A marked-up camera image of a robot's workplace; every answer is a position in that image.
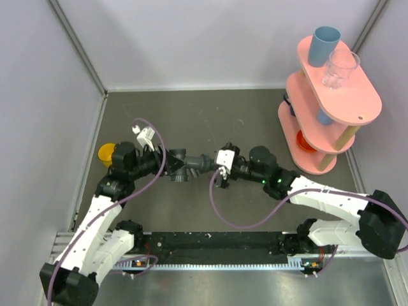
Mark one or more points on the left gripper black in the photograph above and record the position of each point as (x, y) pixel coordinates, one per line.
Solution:
(173, 162)

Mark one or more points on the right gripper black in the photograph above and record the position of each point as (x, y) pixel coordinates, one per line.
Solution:
(222, 183)

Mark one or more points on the grey plastic pipe fitting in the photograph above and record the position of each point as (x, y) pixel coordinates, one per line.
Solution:
(195, 165)

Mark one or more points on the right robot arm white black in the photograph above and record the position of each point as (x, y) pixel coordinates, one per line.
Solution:
(372, 221)

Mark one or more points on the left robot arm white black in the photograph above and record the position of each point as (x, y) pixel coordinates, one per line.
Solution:
(77, 273)

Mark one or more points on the yellow plastic cup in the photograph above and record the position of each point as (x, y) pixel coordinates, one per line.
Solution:
(105, 154)

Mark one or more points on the orange bowl bottom tier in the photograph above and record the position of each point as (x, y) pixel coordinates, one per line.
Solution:
(303, 144)

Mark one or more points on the dark blue cup behind shelf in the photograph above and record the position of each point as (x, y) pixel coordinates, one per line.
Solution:
(286, 99)

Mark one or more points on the blue cup middle tier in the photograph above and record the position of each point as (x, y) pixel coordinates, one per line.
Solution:
(323, 119)

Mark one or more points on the pink three-tier shelf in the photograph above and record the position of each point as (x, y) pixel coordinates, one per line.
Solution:
(352, 106)

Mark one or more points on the clear glass cup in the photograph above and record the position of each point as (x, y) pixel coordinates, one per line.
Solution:
(339, 67)

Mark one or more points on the blue cup on top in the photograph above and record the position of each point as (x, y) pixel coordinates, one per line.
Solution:
(324, 41)

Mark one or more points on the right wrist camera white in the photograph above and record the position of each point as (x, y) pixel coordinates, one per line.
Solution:
(224, 161)

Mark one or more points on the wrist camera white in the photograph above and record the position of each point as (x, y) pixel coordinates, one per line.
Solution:
(224, 161)
(144, 136)

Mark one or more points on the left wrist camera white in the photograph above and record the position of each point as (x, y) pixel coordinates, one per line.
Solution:
(144, 136)

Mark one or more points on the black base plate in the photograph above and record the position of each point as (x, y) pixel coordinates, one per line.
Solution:
(221, 248)

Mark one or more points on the grey slotted cable duct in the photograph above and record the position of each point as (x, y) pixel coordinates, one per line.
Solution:
(292, 264)

